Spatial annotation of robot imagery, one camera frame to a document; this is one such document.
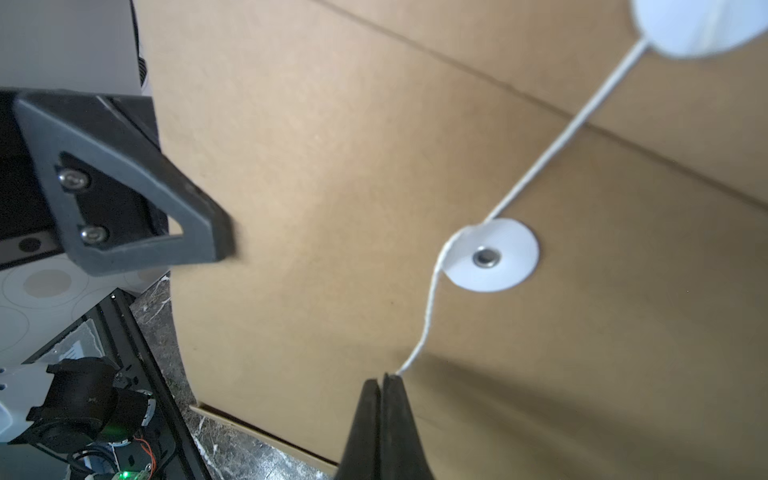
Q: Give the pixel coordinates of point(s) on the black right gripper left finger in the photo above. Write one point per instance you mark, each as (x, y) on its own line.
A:
(361, 456)

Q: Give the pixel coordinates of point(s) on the kraft file bag stack top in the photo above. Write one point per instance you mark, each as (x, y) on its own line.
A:
(349, 140)

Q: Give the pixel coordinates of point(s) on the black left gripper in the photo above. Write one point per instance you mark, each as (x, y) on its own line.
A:
(84, 175)

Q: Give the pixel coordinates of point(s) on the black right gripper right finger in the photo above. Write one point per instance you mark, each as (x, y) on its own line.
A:
(402, 453)

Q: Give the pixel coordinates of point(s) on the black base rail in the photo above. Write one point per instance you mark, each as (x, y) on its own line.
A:
(108, 413)

